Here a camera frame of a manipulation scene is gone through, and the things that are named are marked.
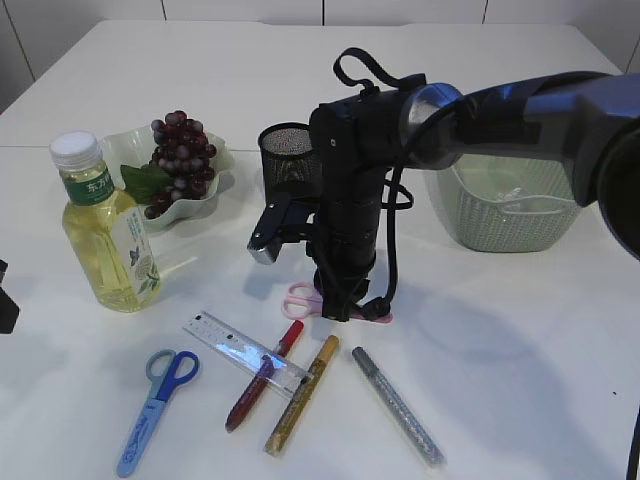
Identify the clear plastic ruler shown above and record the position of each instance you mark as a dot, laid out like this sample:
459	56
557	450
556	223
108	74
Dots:
284	376

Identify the green woven plastic basket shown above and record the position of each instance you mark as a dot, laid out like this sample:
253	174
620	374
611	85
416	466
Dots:
463	197

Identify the pink purple capped scissors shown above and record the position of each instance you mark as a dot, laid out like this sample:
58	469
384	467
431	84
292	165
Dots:
302	301

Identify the pale green wavy plate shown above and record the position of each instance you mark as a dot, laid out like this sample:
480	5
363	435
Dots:
135	147

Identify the silver glitter pen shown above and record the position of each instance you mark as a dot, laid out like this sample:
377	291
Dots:
404	417

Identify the red glitter pen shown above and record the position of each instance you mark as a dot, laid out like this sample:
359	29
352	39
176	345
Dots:
257	385

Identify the blue capped scissors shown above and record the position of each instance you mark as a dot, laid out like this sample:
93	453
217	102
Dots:
166	370

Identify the yellow tea bottle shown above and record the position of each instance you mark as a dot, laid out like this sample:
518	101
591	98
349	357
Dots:
104	226

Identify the clear plastic sheet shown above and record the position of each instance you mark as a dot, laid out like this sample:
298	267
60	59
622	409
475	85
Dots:
508	196

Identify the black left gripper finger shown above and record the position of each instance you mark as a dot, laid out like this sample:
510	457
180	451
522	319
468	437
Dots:
9	313

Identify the purple grape bunch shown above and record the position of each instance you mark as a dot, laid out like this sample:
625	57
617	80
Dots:
179	168

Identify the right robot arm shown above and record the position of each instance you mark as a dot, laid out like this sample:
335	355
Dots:
586	121

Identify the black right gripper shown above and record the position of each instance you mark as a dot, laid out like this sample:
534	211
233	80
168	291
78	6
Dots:
348	216

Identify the gold glitter pen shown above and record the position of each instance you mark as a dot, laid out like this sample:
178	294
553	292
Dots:
292	413

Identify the black mesh pen holder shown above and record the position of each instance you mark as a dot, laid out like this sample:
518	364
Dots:
289	163

